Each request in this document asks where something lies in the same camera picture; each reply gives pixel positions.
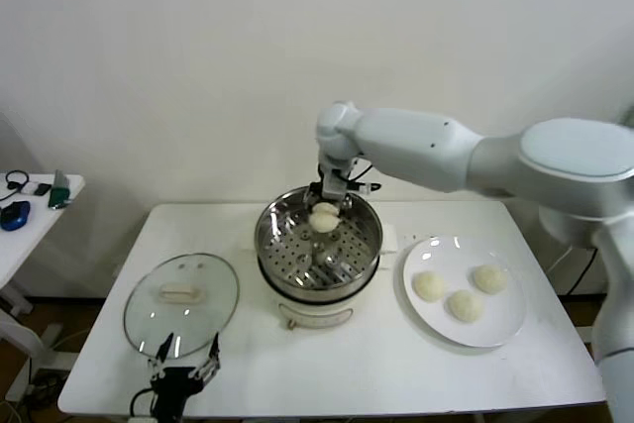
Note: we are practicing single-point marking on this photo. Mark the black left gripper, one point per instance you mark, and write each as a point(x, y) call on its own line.
point(176, 388)

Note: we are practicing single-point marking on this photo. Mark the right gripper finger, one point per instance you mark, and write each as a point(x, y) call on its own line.
point(316, 195)
point(348, 202)

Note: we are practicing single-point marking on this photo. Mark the white steamed baozi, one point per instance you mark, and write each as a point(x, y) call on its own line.
point(465, 305)
point(430, 286)
point(489, 278)
point(324, 222)

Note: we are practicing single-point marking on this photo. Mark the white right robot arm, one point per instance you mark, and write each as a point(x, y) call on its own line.
point(421, 145)

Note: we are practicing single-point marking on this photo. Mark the stainless steel steamer basket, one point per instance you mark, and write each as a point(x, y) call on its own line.
point(277, 240)

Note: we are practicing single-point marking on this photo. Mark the white round plate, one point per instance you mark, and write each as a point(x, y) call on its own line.
point(446, 254)

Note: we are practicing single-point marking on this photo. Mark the cream electric cooker base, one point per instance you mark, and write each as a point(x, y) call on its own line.
point(317, 314)

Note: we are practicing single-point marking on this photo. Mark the white curved floor base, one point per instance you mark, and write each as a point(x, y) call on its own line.
point(20, 339)

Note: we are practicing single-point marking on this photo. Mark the white side table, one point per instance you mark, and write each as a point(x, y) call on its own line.
point(30, 244)

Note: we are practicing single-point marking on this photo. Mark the green circuit board box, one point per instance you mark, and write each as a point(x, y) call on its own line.
point(60, 192)

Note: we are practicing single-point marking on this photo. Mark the small black phone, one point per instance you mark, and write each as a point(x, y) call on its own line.
point(43, 189)

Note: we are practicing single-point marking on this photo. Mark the blue computer mouse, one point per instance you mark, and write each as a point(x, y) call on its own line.
point(14, 215)

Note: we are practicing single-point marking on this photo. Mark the small white device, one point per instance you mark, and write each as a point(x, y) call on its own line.
point(29, 189)

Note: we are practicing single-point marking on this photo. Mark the black headphones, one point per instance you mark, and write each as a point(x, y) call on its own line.
point(15, 178)

